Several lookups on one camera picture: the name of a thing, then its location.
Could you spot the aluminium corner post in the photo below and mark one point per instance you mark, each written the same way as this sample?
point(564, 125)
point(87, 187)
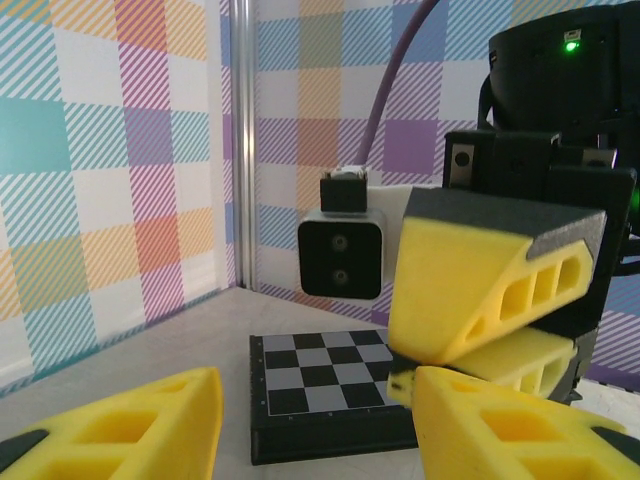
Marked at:
point(245, 150)

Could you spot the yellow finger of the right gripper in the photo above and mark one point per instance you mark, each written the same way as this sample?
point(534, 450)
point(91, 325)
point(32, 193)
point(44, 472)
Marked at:
point(515, 360)
point(450, 280)

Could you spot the black grey folding chessboard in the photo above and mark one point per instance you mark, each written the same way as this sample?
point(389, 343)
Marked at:
point(320, 380)

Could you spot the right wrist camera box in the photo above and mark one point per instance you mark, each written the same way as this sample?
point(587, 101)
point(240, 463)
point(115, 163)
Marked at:
point(340, 260)

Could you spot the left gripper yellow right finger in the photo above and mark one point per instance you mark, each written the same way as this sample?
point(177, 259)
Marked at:
point(500, 440)

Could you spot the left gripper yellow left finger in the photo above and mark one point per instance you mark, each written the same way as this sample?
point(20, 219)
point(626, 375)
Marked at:
point(125, 440)

